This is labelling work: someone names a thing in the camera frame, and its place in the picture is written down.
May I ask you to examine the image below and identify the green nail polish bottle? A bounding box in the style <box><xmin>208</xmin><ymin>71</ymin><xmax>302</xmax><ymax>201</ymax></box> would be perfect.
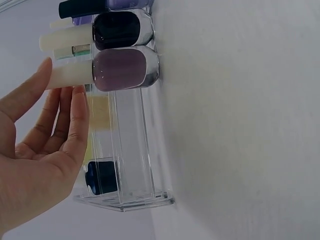
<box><xmin>53</xmin><ymin>44</ymin><xmax>94</xmax><ymax>61</ymax></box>

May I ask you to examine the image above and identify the lilac nail polish, white cap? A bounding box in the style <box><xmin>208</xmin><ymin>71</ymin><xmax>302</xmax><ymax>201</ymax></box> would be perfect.
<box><xmin>49</xmin><ymin>15</ymin><xmax>97</xmax><ymax>29</ymax></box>

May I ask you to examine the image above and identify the yellow nail polish bottle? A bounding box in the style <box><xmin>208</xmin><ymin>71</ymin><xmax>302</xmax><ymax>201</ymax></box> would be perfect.
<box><xmin>86</xmin><ymin>92</ymin><xmax>115</xmax><ymax>132</ymax></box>

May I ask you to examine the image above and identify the clear acrylic organizer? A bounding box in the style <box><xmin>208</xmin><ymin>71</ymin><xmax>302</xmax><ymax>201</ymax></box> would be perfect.
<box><xmin>71</xmin><ymin>0</ymin><xmax>176</xmax><ymax>214</ymax></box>

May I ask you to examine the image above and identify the mauve nail polish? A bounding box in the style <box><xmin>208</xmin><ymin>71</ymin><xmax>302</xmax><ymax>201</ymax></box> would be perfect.
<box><xmin>45</xmin><ymin>45</ymin><xmax>161</xmax><ymax>92</ymax></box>

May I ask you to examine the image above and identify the dark blue nail polish bottle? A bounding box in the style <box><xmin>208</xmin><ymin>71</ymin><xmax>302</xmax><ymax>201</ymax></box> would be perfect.
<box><xmin>84</xmin><ymin>157</ymin><xmax>119</xmax><ymax>196</ymax></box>

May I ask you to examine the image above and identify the lilac nail polish, black cap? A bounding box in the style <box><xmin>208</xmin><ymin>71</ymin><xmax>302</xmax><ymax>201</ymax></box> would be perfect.
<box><xmin>58</xmin><ymin>0</ymin><xmax>155</xmax><ymax>19</ymax></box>

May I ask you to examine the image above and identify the dark purple nail polish bottle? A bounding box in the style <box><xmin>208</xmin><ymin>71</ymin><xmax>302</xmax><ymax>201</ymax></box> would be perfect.
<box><xmin>39</xmin><ymin>9</ymin><xmax>154</xmax><ymax>53</ymax></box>

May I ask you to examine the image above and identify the person's left hand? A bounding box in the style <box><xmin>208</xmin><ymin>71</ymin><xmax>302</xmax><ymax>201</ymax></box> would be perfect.
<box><xmin>0</xmin><ymin>57</ymin><xmax>90</xmax><ymax>233</ymax></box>

